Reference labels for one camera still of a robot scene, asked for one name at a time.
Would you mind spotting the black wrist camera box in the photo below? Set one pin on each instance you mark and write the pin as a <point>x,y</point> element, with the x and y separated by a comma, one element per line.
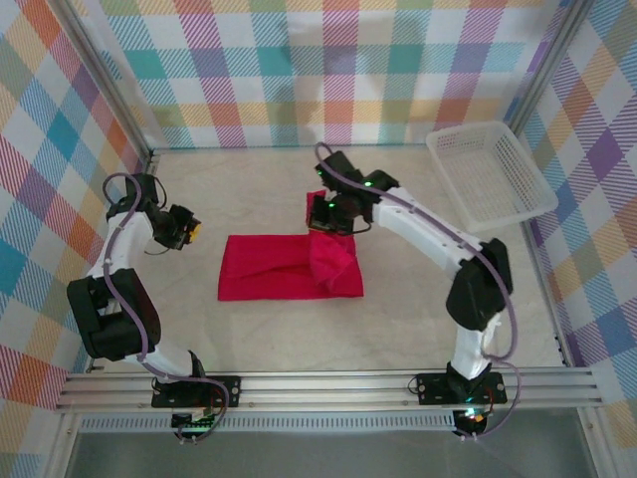
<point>326,214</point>
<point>180,226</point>

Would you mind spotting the controller board with green light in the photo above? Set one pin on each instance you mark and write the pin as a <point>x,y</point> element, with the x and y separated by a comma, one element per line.
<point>470,420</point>
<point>196,423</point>

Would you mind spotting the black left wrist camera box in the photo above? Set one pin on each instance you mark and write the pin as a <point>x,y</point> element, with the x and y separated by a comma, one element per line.
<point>180,226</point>

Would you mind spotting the red t-shirt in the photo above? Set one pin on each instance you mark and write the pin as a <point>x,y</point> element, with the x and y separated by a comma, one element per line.
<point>278,274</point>

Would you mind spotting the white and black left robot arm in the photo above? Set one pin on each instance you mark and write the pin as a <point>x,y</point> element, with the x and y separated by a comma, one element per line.
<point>119,249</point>

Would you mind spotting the white perforated plastic basket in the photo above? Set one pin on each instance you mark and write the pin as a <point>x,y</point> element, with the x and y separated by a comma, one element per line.
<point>492,169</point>

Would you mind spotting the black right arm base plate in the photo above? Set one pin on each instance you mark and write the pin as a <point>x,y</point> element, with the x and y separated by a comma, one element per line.
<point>433,388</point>

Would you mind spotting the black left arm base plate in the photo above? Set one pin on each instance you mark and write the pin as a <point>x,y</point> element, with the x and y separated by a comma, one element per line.
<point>224,391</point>

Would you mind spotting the aluminium frame post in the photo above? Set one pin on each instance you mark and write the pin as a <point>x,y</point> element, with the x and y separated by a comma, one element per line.
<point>104,74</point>
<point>547,65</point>

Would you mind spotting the aluminium mounting rail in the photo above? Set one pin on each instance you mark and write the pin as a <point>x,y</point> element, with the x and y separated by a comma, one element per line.
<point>323,388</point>

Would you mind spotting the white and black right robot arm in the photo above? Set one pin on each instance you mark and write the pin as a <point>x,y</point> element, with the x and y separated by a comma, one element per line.
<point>423,229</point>

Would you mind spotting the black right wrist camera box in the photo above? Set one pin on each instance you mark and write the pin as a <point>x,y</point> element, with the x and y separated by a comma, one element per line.
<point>326,214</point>

